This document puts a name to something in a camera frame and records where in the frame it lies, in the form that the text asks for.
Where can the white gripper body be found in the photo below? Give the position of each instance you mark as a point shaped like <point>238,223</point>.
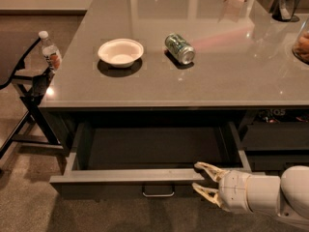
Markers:
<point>235,190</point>

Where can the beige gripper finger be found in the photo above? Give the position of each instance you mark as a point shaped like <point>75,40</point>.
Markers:
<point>214,172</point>
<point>211,194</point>

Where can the dark drawer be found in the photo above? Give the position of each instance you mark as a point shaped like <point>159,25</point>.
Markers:
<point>276,129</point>
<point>145,162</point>
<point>276,160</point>

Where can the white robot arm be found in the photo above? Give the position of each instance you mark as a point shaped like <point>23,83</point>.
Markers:
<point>284,198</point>

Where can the dark counter cabinet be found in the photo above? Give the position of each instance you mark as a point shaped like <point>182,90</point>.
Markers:
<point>241,65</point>

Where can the green soda can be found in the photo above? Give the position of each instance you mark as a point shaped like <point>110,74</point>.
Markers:
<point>180,49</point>

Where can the glass jar with snacks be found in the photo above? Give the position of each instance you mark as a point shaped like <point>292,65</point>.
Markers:
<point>301,46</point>

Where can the white paper bowl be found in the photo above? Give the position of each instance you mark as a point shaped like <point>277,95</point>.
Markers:
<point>120,53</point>

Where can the clear plastic water bottle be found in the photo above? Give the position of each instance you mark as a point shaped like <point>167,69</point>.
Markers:
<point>50,51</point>

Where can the black folding chair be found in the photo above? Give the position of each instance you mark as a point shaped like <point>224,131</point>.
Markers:
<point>14,48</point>

